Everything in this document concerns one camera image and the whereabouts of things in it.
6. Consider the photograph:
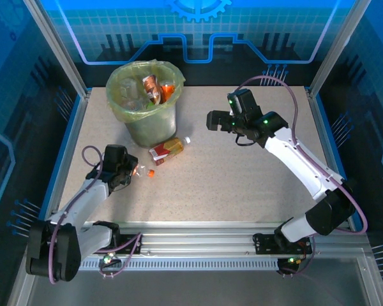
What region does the small bottle orange cap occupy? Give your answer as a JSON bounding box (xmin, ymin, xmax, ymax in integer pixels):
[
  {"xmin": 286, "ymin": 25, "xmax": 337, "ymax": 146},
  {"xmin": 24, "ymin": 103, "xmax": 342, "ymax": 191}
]
[{"xmin": 130, "ymin": 164, "xmax": 156, "ymax": 179}]

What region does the brown swirl label bottle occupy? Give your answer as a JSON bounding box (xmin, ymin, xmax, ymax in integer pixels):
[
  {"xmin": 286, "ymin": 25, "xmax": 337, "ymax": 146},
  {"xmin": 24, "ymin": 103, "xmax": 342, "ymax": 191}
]
[{"xmin": 142, "ymin": 74, "xmax": 163, "ymax": 105}]

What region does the mesh waste bin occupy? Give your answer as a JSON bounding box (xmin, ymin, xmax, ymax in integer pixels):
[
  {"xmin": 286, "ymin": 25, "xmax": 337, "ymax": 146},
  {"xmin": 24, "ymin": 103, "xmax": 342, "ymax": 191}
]
[{"xmin": 105, "ymin": 60, "xmax": 185, "ymax": 148}]

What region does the yellow-green bin bag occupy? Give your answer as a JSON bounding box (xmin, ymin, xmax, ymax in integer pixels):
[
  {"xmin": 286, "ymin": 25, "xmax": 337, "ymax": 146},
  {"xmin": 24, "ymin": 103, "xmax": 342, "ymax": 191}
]
[{"xmin": 105, "ymin": 60, "xmax": 185, "ymax": 124}]

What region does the gold and red bottle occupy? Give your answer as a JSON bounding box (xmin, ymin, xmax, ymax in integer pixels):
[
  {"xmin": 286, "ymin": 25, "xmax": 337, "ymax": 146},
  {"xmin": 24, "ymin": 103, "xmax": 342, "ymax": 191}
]
[{"xmin": 148, "ymin": 136, "xmax": 192, "ymax": 167}]

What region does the small board green LED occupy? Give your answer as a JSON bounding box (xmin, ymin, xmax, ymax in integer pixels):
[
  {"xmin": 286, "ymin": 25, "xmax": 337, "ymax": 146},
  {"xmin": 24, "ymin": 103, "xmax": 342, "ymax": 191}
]
[
  {"xmin": 98, "ymin": 253, "xmax": 122, "ymax": 268},
  {"xmin": 277, "ymin": 254, "xmax": 304, "ymax": 272}
]

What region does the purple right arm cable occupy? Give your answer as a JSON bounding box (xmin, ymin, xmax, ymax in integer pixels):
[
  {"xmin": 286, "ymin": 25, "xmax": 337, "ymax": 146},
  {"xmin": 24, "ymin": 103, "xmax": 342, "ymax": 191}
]
[{"xmin": 237, "ymin": 75, "xmax": 368, "ymax": 278}]

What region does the aluminium side rail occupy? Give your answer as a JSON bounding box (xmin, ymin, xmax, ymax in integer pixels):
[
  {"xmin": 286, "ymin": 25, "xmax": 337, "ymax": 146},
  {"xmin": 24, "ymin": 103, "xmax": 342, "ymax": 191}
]
[
  {"xmin": 38, "ymin": 91, "xmax": 92, "ymax": 221},
  {"xmin": 306, "ymin": 85, "xmax": 355, "ymax": 230}
]

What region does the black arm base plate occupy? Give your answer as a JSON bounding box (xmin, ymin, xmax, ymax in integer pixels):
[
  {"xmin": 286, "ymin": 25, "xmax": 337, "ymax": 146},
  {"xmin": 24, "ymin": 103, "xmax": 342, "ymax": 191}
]
[
  {"xmin": 108, "ymin": 234, "xmax": 144, "ymax": 256},
  {"xmin": 252, "ymin": 229, "xmax": 313, "ymax": 256}
]

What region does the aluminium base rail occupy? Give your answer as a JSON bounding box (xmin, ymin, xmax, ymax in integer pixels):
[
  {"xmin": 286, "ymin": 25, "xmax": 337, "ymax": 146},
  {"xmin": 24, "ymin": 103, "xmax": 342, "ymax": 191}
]
[{"xmin": 71, "ymin": 219, "xmax": 371, "ymax": 259}]

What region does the slotted cable duct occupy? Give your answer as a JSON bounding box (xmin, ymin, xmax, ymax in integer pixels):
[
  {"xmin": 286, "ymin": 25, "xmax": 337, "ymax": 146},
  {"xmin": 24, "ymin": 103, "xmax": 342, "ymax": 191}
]
[{"xmin": 78, "ymin": 257, "xmax": 283, "ymax": 272}]

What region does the aluminium frame post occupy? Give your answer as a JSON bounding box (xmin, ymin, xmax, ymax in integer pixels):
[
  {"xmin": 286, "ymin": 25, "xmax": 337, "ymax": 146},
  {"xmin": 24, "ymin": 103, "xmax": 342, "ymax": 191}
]
[
  {"xmin": 22, "ymin": 0, "xmax": 87, "ymax": 95},
  {"xmin": 308, "ymin": 0, "xmax": 373, "ymax": 93}
]

